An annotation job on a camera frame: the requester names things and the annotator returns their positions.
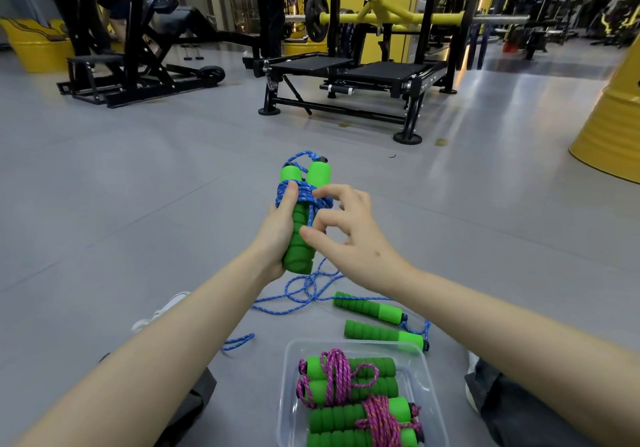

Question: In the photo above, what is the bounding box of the person's right hand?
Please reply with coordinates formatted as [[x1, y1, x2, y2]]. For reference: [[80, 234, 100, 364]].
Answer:
[[299, 184, 416, 295]]

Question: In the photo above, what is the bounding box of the person's left hand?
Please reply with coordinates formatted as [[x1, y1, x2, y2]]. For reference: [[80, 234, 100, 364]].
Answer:
[[249, 181, 301, 282]]

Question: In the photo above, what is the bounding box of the blue skipping rope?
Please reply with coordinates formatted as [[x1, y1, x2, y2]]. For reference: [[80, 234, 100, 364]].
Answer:
[[275, 151, 335, 275], [221, 256, 432, 354]]

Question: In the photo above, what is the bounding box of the clear plastic box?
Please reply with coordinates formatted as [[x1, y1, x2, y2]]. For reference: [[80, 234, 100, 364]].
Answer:
[[276, 338, 450, 447]]

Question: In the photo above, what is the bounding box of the person's right forearm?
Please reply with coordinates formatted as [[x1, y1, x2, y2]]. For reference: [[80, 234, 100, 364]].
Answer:
[[395, 266, 640, 447]]

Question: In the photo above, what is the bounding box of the person's left forearm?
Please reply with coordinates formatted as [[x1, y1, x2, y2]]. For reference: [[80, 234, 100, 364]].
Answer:
[[15, 256, 273, 447]]

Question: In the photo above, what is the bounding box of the person's left white sneaker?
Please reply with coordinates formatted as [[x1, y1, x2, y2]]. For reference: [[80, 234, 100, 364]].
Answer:
[[131, 291, 192, 334]]

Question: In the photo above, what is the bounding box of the person's white sneaker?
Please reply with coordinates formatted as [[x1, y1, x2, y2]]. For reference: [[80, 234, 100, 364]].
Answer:
[[465, 350, 482, 412], [131, 291, 192, 334]]

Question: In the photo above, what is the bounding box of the person's right white sneaker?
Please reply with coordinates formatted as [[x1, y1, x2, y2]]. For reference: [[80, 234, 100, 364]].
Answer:
[[465, 350, 482, 412]]

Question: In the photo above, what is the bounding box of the person's left leg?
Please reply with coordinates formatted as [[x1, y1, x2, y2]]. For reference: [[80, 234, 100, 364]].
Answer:
[[99, 351, 219, 447]]

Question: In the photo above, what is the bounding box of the person's leg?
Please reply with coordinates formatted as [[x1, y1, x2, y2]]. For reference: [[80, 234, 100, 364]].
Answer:
[[99, 351, 219, 447], [477, 359, 596, 447]]

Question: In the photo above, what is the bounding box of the person's right leg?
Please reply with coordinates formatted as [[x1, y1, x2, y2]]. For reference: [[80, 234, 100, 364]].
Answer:
[[477, 359, 596, 447]]

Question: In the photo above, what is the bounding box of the black squat rack platform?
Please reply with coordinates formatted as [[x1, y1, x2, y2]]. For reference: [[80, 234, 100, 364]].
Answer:
[[243, 0, 483, 145]]

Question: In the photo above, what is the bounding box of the black wheeled gym machine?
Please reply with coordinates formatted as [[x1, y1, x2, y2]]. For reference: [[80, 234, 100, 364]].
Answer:
[[56, 0, 227, 109]]

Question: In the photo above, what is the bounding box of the black weight plate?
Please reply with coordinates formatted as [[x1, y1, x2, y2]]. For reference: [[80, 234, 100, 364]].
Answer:
[[305, 0, 330, 43]]

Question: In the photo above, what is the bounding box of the yellow barbell bar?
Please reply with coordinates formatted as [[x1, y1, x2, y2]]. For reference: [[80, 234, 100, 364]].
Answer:
[[285, 0, 531, 31]]

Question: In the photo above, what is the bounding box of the large yellow barrel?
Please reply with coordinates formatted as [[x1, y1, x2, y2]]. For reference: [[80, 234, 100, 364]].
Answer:
[[569, 49, 640, 185]]

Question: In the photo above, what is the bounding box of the black yellow gym machine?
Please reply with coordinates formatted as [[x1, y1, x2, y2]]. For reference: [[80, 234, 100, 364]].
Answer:
[[592, 0, 640, 48]]

